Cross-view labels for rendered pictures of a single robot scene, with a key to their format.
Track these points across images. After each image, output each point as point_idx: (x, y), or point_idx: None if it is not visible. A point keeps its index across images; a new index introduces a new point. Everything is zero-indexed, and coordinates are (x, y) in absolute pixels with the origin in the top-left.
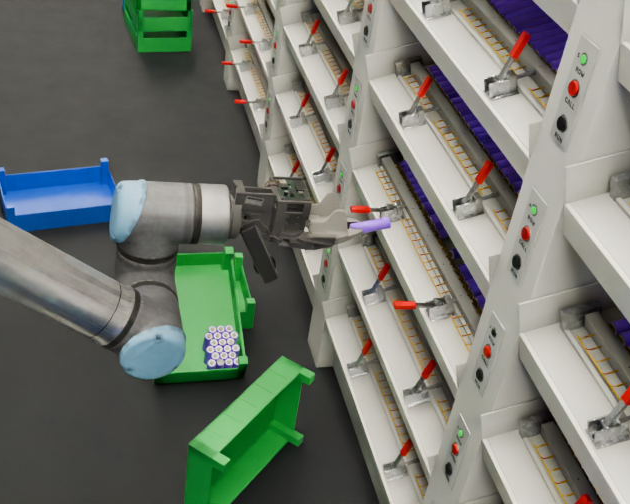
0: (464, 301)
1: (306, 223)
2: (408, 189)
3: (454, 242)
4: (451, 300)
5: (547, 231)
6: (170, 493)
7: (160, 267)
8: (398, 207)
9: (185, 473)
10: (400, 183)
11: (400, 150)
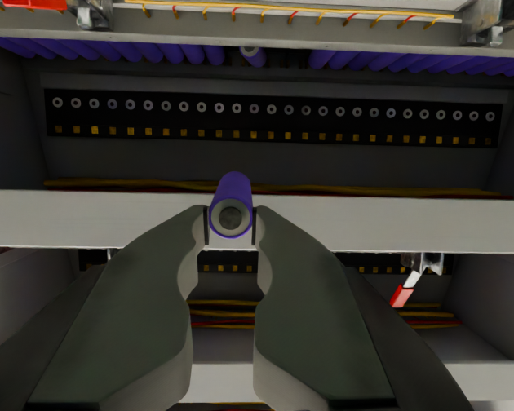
0: (91, 36)
1: (281, 389)
2: (493, 55)
3: (95, 201)
4: (91, 30)
5: None
6: None
7: None
8: (464, 42)
9: None
10: None
11: (434, 203)
